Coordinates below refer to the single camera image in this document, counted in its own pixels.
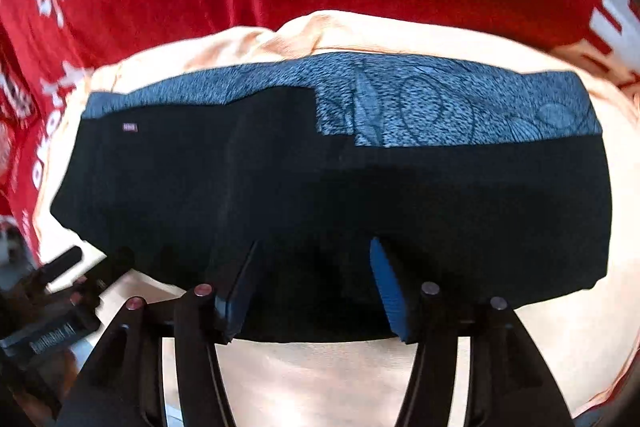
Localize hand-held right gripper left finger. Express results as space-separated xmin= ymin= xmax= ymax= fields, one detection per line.
xmin=55 ymin=239 xmax=263 ymax=427

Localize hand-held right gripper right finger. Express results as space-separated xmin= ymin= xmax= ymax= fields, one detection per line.
xmin=369 ymin=237 xmax=576 ymax=427

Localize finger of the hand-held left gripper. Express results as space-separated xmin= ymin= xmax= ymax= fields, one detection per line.
xmin=85 ymin=248 xmax=133 ymax=290
xmin=42 ymin=247 xmax=83 ymax=284

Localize black pants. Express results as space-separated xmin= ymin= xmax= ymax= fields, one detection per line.
xmin=50 ymin=87 xmax=613 ymax=343

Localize cream blanket with blue bands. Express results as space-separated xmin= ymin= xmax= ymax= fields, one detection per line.
xmin=32 ymin=9 xmax=640 ymax=427

